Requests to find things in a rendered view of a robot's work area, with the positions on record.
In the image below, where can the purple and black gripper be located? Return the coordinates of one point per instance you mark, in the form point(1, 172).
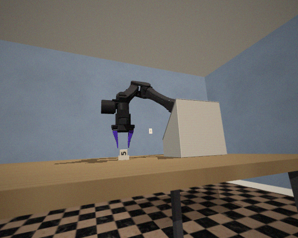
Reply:
point(123, 128)

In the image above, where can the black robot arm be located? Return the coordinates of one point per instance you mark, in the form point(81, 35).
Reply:
point(121, 103)

